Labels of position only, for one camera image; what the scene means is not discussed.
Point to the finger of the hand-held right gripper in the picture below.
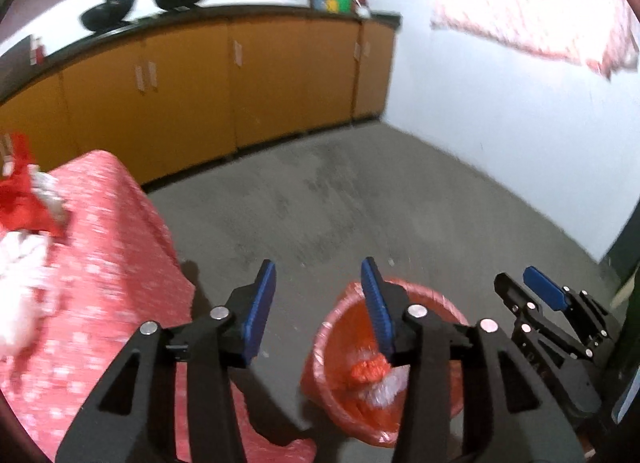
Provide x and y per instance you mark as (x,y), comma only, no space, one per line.
(545,288)
(510,293)

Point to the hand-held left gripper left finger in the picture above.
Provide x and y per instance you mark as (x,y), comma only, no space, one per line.
(260,313)

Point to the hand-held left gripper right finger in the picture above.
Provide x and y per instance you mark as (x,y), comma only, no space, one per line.
(375,303)

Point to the red trash bin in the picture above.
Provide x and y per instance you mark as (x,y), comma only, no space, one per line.
(340,333)

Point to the white paper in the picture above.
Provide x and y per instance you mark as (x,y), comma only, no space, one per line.
(20,288)

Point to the red plastic bag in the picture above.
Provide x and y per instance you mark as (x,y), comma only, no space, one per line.
(20,198)

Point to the crumpled orange wrapper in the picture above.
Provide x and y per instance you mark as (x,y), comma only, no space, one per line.
(370,369)

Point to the clear white plastic wrap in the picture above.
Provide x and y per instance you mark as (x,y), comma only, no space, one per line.
(387,388)

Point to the red floral tablecloth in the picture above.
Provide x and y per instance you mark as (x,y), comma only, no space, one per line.
(110,243)

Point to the orange kitchen cabinet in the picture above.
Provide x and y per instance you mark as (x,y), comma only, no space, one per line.
(190,93)

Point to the small crumpled white wrapper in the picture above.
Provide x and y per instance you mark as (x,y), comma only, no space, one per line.
(47,190)

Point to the pink floral curtain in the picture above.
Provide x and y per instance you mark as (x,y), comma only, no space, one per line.
(525,3)

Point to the small white cup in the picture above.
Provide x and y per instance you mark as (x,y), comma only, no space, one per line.
(363,12)

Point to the small red white bottle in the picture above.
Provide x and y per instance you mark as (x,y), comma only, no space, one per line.
(37,50)

